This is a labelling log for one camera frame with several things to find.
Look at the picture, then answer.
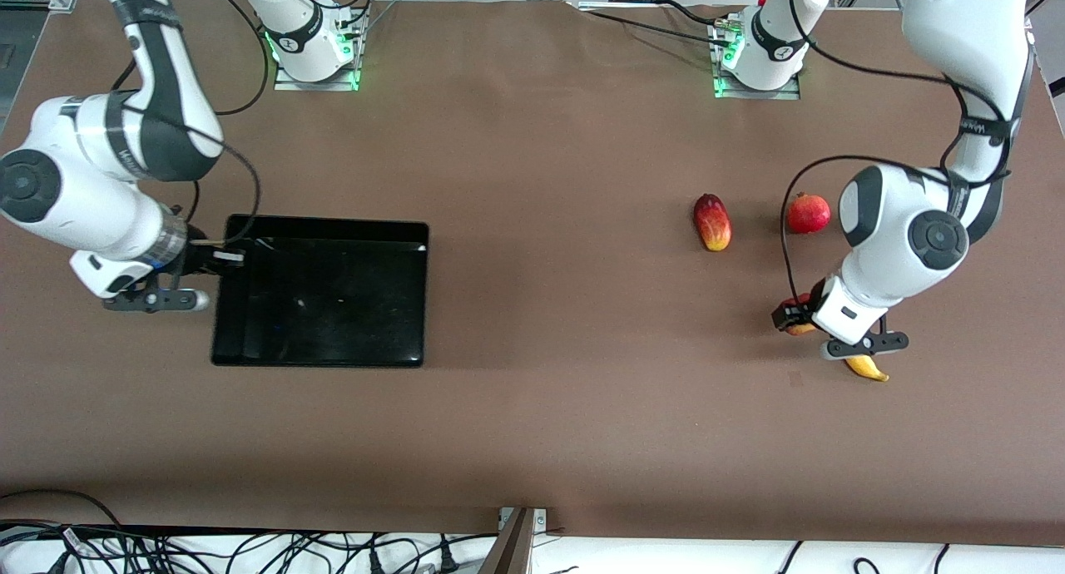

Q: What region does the black plastic tray box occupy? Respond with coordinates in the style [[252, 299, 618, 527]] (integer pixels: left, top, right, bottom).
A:
[[211, 215, 430, 369]]

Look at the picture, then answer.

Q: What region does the red pomegranate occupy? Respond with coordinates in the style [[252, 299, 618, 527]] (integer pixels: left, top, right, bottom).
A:
[[787, 192, 832, 235]]

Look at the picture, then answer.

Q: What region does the red yellow mango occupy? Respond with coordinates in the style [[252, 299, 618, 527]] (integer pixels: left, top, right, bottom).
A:
[[694, 193, 733, 252]]

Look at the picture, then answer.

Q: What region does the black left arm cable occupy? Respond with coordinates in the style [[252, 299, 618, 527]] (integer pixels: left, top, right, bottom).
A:
[[780, 0, 1020, 304]]

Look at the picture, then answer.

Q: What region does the black cable on table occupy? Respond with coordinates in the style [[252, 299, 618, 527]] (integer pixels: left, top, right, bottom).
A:
[[657, 0, 721, 24], [574, 8, 721, 42]]

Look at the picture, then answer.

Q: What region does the metal table edge bracket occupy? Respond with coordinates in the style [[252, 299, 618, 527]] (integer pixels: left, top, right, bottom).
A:
[[498, 506, 548, 535]]

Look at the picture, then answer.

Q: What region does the grey camera stand post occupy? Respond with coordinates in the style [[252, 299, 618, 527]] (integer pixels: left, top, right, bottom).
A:
[[478, 507, 535, 574]]

